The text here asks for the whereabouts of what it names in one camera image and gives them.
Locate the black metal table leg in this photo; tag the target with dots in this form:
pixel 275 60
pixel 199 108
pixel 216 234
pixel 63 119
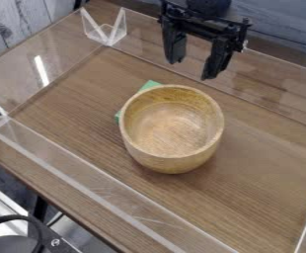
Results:
pixel 40 209

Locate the green rectangular block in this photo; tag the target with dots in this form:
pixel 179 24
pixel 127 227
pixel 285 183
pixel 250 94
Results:
pixel 148 85

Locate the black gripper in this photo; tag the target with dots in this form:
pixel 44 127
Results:
pixel 210 20

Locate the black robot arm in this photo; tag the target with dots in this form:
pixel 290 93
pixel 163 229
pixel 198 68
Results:
pixel 202 18

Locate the brown wooden bowl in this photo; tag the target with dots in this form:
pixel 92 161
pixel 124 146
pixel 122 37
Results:
pixel 171 125

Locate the clear acrylic enclosure wall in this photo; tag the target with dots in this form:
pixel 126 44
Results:
pixel 67 79

